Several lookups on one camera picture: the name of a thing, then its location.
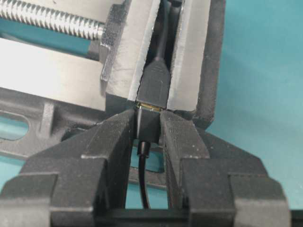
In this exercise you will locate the blue female USB connector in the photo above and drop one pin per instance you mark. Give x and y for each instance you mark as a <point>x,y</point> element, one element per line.
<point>155,81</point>

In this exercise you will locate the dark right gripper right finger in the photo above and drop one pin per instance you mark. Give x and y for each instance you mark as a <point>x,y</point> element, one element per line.
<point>217,183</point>

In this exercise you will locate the black USB cable male plug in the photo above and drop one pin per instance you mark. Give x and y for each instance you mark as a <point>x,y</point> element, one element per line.
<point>147,132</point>

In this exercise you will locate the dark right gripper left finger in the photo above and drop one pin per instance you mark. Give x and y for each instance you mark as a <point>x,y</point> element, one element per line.
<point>68,184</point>

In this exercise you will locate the dark grey bench vise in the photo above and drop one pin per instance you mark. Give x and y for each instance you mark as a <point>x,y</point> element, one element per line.
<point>57,92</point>

